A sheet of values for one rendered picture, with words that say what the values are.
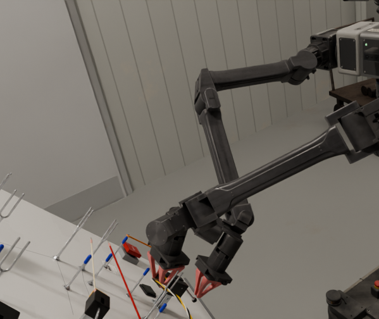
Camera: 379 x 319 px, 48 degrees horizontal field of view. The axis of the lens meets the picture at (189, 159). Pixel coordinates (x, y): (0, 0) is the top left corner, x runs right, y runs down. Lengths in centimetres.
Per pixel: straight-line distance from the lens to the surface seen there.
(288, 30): 459
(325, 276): 275
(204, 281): 120
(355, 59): 157
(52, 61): 339
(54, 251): 108
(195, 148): 413
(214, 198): 96
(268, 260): 287
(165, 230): 94
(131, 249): 132
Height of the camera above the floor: 190
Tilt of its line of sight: 27 degrees down
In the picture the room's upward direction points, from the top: 13 degrees counter-clockwise
